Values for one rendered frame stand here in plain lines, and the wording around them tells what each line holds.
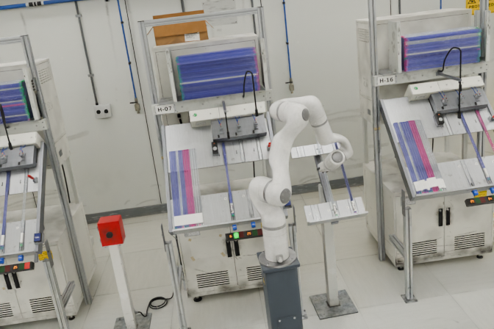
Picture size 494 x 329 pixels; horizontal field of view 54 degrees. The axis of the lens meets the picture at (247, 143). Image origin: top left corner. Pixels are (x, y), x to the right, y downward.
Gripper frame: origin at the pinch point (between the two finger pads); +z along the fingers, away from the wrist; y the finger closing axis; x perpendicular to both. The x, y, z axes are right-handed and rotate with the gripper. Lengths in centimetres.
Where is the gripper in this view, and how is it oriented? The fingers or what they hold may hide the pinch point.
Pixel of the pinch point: (324, 170)
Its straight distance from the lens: 289.7
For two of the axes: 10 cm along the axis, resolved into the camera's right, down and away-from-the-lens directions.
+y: -9.8, 1.5, -1.0
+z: -0.6, 2.6, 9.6
